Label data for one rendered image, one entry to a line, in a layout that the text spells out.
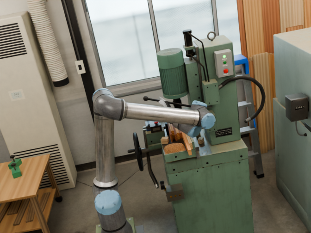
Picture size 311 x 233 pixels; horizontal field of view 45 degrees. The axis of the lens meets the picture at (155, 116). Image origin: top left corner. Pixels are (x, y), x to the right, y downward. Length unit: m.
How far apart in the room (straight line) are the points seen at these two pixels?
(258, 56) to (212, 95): 1.39
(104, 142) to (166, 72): 0.65
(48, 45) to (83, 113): 0.83
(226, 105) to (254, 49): 1.37
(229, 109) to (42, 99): 1.83
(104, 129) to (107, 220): 0.51
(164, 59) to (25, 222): 1.94
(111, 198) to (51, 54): 1.84
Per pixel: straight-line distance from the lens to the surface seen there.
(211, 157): 2.64
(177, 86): 2.52
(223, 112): 2.63
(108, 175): 2.27
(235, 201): 2.89
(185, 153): 2.52
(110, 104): 1.96
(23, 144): 3.92
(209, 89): 2.45
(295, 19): 4.04
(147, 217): 3.46
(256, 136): 3.58
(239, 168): 2.75
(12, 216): 3.73
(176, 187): 2.67
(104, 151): 2.19
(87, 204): 3.81
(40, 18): 3.61
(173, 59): 2.45
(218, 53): 2.42
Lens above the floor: 2.17
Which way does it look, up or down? 25 degrees down
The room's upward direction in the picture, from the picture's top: 11 degrees counter-clockwise
